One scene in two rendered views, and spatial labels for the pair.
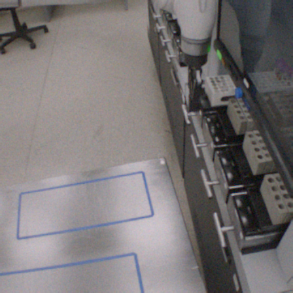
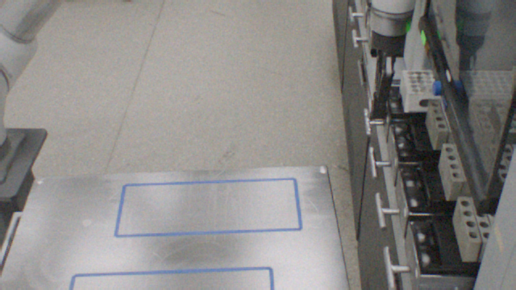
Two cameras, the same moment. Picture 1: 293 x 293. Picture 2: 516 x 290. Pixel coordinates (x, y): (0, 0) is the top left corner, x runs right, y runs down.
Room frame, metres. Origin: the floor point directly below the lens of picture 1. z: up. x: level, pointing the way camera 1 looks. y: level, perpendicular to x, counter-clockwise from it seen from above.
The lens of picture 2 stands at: (-0.43, -0.01, 1.69)
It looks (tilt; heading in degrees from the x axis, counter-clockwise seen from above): 38 degrees down; 6
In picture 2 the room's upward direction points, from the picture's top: 2 degrees counter-clockwise
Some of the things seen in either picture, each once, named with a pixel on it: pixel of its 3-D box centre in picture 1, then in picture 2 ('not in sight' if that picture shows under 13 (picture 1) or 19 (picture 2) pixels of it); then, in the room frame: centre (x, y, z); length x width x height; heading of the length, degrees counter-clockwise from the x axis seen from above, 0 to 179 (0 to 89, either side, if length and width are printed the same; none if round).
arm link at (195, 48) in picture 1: (195, 42); (391, 17); (0.85, -0.18, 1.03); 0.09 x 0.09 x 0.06
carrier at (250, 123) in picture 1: (243, 116); (447, 127); (0.70, -0.30, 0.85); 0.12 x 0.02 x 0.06; 2
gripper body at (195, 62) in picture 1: (195, 63); (387, 47); (0.85, -0.17, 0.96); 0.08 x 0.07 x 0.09; 2
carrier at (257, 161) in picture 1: (253, 154); (450, 173); (0.55, -0.28, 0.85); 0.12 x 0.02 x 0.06; 2
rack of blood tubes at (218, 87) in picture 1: (249, 88); (467, 93); (0.86, -0.37, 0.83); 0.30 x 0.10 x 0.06; 92
